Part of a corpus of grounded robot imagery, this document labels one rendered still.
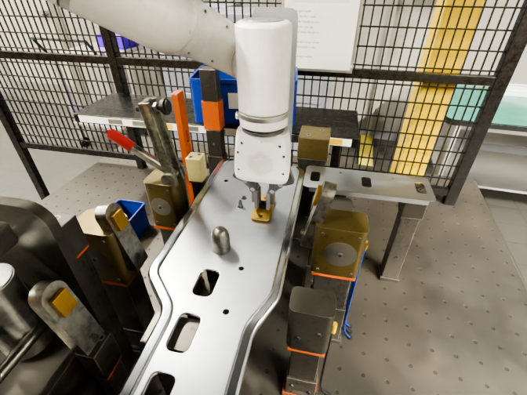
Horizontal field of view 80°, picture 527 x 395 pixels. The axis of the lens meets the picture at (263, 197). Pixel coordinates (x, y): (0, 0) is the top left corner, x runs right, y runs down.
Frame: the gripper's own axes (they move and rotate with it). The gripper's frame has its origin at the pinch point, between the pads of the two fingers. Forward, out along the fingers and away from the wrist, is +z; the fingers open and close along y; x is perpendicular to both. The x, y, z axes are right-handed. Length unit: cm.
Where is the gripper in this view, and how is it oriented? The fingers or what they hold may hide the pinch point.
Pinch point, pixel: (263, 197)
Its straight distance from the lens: 63.6
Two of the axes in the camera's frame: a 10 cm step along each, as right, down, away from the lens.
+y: 9.8, 1.2, -1.7
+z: 0.0, 8.1, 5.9
